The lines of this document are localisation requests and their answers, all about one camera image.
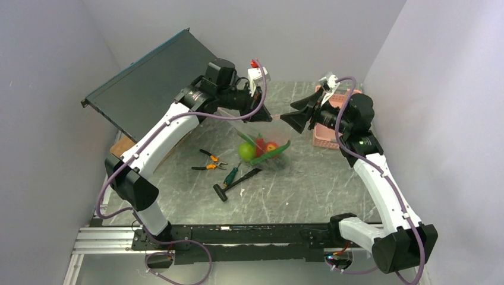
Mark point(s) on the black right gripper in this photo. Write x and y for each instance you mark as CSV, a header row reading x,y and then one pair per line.
x,y
297,120

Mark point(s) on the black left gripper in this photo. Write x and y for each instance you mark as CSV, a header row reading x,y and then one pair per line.
x,y
252,102

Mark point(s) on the clear zip top bag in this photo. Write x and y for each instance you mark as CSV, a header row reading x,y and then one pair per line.
x,y
277,131

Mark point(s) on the red tomato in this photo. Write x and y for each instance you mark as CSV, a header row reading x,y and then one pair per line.
x,y
270,146

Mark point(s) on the green chili pepper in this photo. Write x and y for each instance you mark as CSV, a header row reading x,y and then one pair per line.
x,y
271,155

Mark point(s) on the green lime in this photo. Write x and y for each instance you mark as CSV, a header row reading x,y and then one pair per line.
x,y
247,151

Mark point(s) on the red chili pepper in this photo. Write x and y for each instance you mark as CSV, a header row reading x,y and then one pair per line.
x,y
259,147

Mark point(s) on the green cucumber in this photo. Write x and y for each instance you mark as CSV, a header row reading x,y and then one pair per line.
x,y
246,138

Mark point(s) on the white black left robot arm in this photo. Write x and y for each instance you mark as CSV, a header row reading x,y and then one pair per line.
x,y
128,173

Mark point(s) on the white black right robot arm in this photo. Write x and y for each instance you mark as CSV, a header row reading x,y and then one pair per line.
x,y
404,241

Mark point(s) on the pink plastic basket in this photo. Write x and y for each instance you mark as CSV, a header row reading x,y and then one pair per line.
x,y
324,137

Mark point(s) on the black hammer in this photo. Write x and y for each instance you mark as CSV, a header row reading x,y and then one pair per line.
x,y
221,192

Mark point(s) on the wooden block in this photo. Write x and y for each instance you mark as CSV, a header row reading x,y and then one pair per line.
x,y
121,146

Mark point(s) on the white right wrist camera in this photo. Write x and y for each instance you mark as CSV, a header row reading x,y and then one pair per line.
x,y
329,83

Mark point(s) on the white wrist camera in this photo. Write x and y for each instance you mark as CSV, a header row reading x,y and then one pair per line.
x,y
255,78
329,83

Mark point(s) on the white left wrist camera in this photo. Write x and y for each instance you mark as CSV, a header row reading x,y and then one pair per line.
x,y
255,78

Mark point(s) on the orange handled pliers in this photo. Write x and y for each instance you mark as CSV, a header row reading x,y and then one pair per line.
x,y
215,163

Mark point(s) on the green handled screwdriver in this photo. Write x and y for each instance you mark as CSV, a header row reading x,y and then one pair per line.
x,y
231,176

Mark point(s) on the dark flat network switch box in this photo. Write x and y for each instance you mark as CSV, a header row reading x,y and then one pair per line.
x,y
137,97

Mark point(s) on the aluminium frame rail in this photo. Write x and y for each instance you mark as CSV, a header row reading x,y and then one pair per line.
x,y
97,240

